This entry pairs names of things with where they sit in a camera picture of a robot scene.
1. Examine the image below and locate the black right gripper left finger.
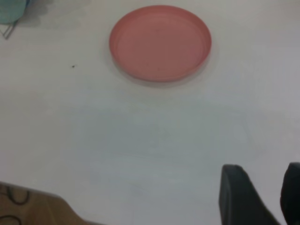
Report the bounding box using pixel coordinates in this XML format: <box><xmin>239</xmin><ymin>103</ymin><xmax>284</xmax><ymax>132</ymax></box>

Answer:
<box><xmin>218</xmin><ymin>164</ymin><xmax>283</xmax><ymax>225</ymax></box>

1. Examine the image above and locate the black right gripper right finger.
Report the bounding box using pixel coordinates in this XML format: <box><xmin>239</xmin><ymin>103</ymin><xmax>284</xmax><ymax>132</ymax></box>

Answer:
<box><xmin>279</xmin><ymin>162</ymin><xmax>300</xmax><ymax>225</ymax></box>

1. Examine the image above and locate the pink round plate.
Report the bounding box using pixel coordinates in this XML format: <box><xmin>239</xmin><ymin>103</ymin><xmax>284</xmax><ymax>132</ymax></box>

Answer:
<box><xmin>108</xmin><ymin>5</ymin><xmax>213</xmax><ymax>83</ymax></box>

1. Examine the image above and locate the green round plate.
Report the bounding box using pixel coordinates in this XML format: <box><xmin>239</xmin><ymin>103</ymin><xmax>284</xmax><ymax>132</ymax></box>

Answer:
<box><xmin>0</xmin><ymin>0</ymin><xmax>27</xmax><ymax>24</ymax></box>

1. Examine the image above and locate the black floor cable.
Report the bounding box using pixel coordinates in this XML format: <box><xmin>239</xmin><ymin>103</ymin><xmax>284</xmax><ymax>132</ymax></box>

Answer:
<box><xmin>0</xmin><ymin>214</ymin><xmax>21</xmax><ymax>225</ymax></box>
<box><xmin>6</xmin><ymin>187</ymin><xmax>30</xmax><ymax>205</ymax></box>

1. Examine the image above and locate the silver wire plate rack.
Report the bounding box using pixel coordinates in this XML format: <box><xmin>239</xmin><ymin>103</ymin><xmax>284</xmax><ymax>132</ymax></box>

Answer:
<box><xmin>0</xmin><ymin>14</ymin><xmax>24</xmax><ymax>40</ymax></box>

